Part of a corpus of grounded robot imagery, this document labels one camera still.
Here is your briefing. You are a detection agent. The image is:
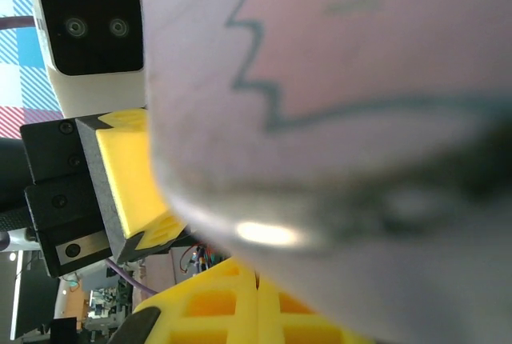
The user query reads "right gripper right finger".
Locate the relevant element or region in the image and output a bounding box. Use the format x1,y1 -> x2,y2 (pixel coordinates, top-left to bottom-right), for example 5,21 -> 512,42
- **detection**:
258,278 -> 375,344

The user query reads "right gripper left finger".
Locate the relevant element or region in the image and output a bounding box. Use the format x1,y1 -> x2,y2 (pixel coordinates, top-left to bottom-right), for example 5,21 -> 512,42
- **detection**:
111,258 -> 259,344

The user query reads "black background screen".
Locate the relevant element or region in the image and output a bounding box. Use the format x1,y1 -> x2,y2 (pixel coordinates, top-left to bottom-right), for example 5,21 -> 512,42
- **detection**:
11,250 -> 61,341

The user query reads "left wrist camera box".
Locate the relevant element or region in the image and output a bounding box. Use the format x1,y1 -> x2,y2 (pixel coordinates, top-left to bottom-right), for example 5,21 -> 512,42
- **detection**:
30,0 -> 145,77

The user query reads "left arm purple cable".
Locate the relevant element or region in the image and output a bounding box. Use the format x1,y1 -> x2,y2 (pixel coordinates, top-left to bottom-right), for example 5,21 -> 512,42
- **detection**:
0,15 -> 36,31

